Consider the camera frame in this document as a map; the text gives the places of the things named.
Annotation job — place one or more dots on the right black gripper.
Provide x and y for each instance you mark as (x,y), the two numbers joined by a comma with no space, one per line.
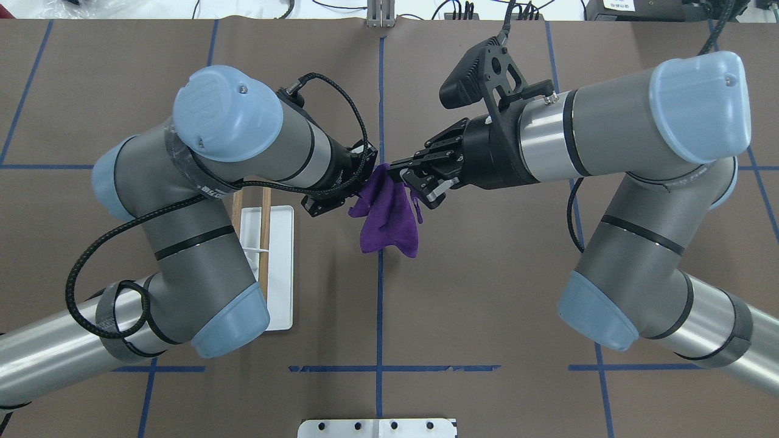
(490,156)

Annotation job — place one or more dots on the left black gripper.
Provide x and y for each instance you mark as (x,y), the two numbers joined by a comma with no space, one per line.
(338,172)

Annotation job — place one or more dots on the purple towel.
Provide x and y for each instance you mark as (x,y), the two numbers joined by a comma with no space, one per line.
(391,216)

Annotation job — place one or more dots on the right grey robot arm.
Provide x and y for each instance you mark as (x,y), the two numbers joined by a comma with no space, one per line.
(675,133)

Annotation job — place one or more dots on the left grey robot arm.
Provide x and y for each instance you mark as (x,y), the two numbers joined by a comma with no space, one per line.
(227,132)

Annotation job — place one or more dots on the long wooden rack rod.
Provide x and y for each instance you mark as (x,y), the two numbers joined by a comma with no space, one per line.
(236,210)

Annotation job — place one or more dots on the short wooden rack rod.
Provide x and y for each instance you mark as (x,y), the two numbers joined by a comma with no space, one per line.
(265,229)

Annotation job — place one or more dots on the white towel rack base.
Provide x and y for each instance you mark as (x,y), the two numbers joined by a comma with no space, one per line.
(280,300)

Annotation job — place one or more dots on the black device with label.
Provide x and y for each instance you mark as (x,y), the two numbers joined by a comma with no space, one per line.
(654,11)

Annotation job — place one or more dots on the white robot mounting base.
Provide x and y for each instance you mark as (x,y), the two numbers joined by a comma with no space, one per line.
(410,427)

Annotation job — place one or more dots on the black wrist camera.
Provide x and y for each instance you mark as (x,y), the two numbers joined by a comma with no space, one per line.
(487,72)

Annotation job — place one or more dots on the white wire rack bracket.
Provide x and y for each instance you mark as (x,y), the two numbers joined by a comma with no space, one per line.
(253,255)

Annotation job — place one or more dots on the grey metal camera post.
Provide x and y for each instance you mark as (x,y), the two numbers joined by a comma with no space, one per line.
(381,13)

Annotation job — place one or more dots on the black cable hub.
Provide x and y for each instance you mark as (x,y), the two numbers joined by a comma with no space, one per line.
(461,10)
(526,11)

